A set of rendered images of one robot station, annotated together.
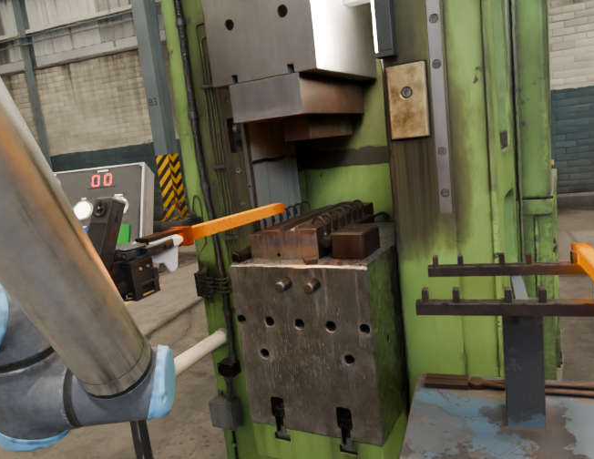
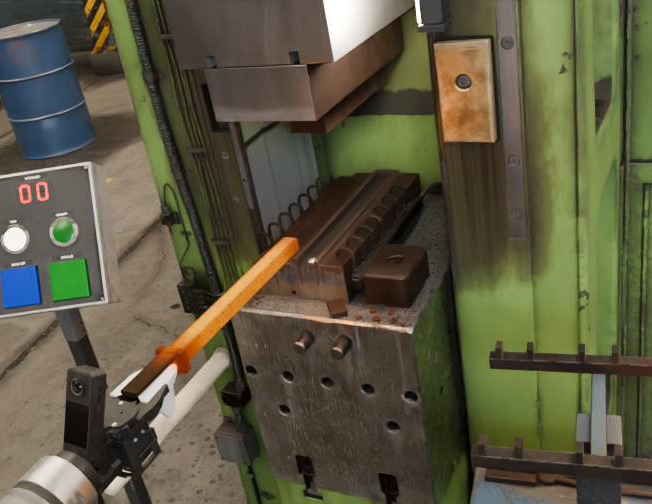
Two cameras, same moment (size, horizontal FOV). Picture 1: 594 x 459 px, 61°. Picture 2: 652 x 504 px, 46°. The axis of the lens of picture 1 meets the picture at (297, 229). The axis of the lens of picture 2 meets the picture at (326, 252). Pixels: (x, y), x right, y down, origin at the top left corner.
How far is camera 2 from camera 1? 0.46 m
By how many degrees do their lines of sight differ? 18
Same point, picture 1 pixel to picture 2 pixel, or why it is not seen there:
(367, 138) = (409, 78)
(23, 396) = not seen: outside the picture
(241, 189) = (232, 182)
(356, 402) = (403, 469)
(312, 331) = (344, 393)
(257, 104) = (248, 100)
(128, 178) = (70, 187)
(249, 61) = (231, 39)
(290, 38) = (290, 16)
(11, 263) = not seen: outside the picture
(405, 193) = (463, 209)
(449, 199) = (522, 222)
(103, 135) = not seen: outside the picture
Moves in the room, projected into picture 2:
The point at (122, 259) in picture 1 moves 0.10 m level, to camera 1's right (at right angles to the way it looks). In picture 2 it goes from (113, 437) to (191, 424)
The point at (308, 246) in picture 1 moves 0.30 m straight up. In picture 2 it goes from (333, 286) to (304, 133)
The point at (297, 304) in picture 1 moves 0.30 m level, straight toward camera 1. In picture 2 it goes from (323, 362) to (337, 475)
